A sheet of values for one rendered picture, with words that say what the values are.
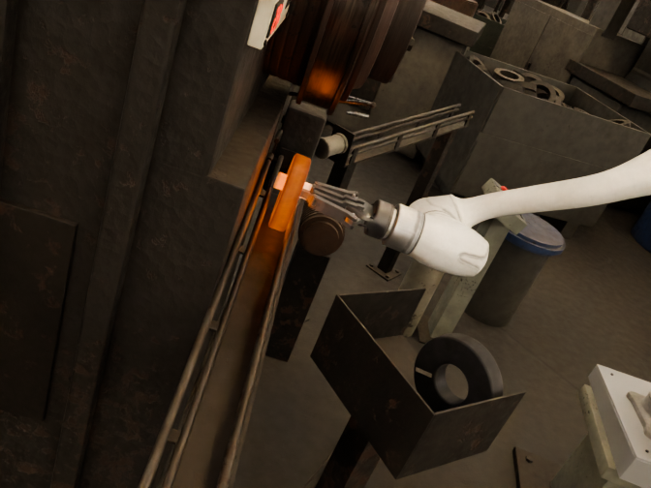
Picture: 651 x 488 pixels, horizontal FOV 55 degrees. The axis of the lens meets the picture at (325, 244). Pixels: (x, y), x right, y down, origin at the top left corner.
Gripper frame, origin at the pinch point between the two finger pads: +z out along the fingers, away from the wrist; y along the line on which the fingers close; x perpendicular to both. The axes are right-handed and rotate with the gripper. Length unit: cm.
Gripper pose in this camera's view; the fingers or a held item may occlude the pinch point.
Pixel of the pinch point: (293, 185)
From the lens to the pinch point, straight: 121.6
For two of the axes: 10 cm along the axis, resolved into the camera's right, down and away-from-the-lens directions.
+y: 0.6, -4.7, 8.8
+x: 3.7, -8.1, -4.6
